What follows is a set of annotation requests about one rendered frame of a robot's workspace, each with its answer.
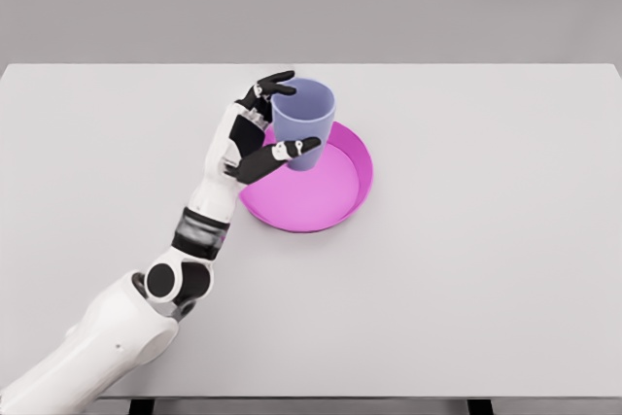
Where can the lavender blue cup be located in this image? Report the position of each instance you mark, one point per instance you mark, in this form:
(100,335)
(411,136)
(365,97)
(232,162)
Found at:
(305,116)

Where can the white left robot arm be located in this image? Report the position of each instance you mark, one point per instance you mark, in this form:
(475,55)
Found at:
(121,327)

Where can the pink round plate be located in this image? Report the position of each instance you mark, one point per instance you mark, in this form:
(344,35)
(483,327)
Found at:
(311,194)

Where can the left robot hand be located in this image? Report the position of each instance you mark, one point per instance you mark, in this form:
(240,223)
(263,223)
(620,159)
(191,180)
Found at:
(219,145)

